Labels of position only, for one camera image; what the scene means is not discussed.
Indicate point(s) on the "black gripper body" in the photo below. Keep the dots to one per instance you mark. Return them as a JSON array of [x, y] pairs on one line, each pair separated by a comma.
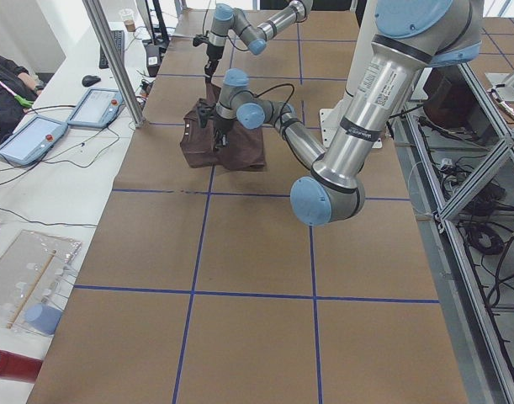
[[220, 124], [213, 52]]

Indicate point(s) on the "dark brown t-shirt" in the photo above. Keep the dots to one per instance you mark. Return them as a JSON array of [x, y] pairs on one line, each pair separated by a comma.
[[203, 145]]

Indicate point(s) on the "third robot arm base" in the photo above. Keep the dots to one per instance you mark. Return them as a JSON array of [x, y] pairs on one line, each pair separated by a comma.
[[502, 84]]

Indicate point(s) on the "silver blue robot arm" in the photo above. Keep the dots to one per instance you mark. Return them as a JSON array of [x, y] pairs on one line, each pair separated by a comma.
[[255, 38], [409, 36]]

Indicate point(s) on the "drink cup with lid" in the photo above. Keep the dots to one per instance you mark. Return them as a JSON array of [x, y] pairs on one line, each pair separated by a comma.
[[127, 16]]

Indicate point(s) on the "far teach pendant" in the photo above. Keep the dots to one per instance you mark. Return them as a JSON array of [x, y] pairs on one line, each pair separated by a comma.
[[97, 108]]

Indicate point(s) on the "teach pendant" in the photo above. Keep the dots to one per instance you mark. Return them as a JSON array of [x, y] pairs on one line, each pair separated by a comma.
[[32, 141], [97, 108]]

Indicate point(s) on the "black computer mouse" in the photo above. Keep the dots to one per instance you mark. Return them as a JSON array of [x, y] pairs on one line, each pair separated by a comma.
[[89, 80]]

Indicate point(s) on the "near teach pendant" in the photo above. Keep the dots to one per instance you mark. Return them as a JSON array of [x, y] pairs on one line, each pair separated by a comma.
[[32, 141]]

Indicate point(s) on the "seated person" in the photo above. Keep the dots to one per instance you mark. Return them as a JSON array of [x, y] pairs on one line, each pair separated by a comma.
[[15, 80]]

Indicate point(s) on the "wooden stick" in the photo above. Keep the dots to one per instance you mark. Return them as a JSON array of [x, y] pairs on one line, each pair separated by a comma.
[[26, 295]]

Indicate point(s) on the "clear plastic sheet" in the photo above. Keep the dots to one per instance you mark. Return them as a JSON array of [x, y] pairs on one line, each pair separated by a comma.
[[19, 265]]

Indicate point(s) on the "blue plastic cup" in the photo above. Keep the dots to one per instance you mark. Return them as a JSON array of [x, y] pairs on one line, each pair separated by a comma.
[[43, 318]]

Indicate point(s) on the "red cylinder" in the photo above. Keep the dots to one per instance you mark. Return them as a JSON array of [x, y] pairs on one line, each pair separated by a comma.
[[17, 367]]

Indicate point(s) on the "aluminium frame post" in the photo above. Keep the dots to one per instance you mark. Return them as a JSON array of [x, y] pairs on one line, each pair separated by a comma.
[[101, 28]]

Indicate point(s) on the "aluminium frame rack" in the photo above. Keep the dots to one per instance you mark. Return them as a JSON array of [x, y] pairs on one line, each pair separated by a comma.
[[455, 135]]

